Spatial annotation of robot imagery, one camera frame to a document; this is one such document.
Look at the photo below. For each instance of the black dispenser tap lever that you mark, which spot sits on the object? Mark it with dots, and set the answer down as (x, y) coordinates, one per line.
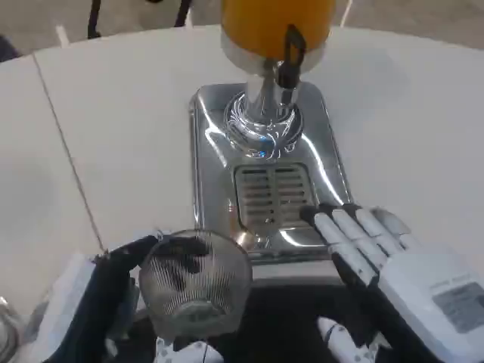
(292, 56)

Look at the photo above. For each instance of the orange juice drink dispenser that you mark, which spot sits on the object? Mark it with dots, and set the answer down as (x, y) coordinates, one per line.
(264, 22)

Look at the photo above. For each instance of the steel drip tray grid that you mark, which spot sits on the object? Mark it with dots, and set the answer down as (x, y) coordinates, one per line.
(270, 193)

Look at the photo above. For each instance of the clear ribbed glass cup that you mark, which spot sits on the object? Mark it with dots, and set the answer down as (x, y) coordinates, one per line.
(196, 280)

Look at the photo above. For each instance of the black chair leg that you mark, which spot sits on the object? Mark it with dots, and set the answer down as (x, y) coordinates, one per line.
(94, 19)
(182, 11)

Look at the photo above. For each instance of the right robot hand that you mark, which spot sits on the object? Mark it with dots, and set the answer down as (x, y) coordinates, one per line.
(412, 287)

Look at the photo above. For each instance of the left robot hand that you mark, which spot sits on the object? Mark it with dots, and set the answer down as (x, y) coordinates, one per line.
(94, 302)

